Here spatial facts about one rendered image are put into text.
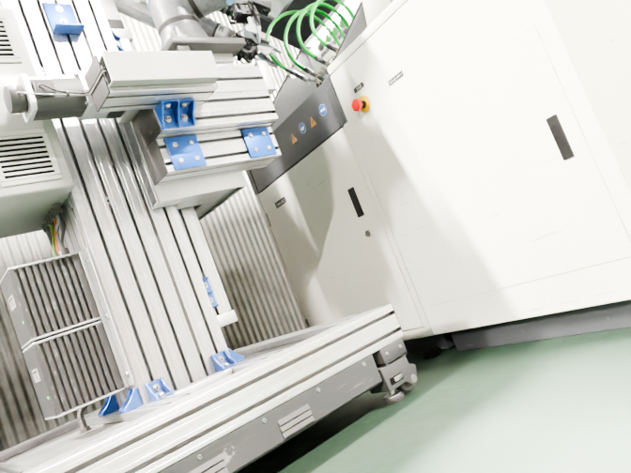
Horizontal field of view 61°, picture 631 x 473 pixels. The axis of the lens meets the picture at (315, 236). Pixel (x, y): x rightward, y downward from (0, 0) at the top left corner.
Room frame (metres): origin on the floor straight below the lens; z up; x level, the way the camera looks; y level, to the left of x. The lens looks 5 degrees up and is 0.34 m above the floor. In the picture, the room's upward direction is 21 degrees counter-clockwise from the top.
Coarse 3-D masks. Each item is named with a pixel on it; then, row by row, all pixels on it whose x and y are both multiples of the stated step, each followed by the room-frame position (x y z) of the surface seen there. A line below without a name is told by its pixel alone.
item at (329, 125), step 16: (320, 96) 1.72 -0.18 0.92; (304, 112) 1.81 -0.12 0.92; (288, 128) 1.91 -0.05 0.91; (320, 128) 1.77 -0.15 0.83; (336, 128) 1.71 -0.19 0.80; (288, 144) 1.94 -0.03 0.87; (304, 144) 1.87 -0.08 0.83; (320, 144) 1.81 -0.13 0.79; (288, 160) 1.97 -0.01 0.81; (256, 176) 2.18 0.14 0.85; (272, 176) 2.09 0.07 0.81
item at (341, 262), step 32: (320, 160) 1.83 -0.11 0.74; (352, 160) 1.70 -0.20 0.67; (288, 192) 2.04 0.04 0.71; (320, 192) 1.88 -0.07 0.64; (352, 192) 1.74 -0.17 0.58; (288, 224) 2.10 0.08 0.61; (320, 224) 1.94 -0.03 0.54; (352, 224) 1.80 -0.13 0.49; (288, 256) 2.17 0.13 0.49; (320, 256) 2.00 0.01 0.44; (352, 256) 1.85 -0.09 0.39; (384, 256) 1.73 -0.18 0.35; (320, 288) 2.06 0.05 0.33; (352, 288) 1.91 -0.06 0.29; (384, 288) 1.77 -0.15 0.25; (320, 320) 2.13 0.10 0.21; (416, 320) 1.70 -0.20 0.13
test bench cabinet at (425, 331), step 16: (352, 144) 1.68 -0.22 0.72; (368, 176) 1.67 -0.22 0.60; (384, 224) 1.68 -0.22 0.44; (272, 240) 2.23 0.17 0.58; (400, 256) 1.67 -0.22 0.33; (416, 304) 1.68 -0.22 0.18; (304, 320) 2.22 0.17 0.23; (416, 336) 1.73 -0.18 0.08; (432, 336) 1.77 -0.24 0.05; (448, 336) 1.74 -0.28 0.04; (416, 352) 1.86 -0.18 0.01; (432, 352) 1.71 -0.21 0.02
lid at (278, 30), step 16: (272, 0) 2.30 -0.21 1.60; (288, 0) 2.29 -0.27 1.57; (304, 0) 2.27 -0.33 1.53; (272, 16) 2.39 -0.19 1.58; (288, 16) 2.36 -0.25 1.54; (304, 16) 2.36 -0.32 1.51; (320, 16) 2.35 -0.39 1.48; (272, 32) 2.46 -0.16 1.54; (288, 32) 2.46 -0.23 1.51; (304, 32) 2.45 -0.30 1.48
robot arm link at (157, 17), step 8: (152, 0) 1.36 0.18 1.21; (160, 0) 1.35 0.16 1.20; (168, 0) 1.35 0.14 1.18; (176, 0) 1.35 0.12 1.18; (184, 0) 1.35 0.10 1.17; (192, 0) 1.35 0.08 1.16; (152, 8) 1.37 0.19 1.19; (160, 8) 1.35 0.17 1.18; (168, 8) 1.35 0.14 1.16; (176, 8) 1.35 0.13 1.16; (184, 8) 1.36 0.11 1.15; (192, 8) 1.37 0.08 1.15; (152, 16) 1.39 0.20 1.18; (160, 16) 1.36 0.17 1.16; (168, 16) 1.35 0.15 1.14; (200, 16) 1.40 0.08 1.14; (160, 24) 1.36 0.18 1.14
